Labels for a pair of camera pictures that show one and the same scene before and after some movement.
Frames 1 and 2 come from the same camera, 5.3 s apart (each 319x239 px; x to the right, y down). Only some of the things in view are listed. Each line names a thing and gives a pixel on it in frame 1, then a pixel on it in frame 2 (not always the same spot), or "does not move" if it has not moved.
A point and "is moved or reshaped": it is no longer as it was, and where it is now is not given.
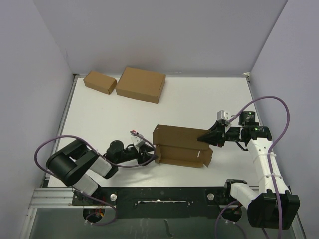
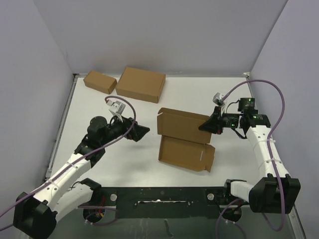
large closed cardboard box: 141,84 does not move
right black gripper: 215,137 -> 214,124
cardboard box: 179,147 is moved or reshaped
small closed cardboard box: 100,81 does not move
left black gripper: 144,151 -> 137,132
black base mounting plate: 160,202 does not move
